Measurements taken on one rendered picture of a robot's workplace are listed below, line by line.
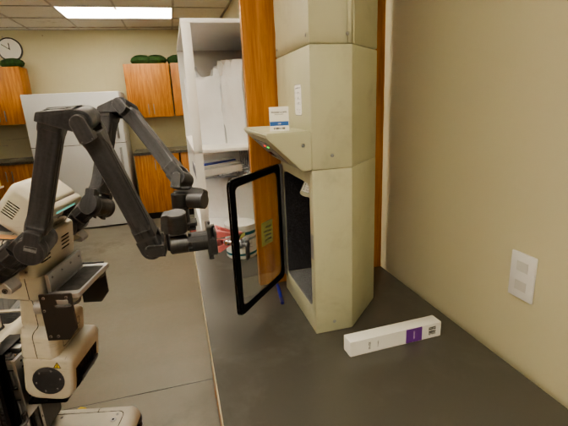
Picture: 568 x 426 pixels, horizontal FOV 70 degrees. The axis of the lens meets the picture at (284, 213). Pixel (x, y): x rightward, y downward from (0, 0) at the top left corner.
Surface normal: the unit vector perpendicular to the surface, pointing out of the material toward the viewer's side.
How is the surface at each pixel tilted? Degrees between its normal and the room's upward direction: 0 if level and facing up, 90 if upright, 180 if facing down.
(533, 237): 90
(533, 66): 90
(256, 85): 90
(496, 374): 0
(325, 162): 90
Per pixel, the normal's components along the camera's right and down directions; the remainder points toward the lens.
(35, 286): 0.04, 0.26
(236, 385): -0.04, -0.96
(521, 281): -0.96, 0.11
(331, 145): 0.26, 0.25
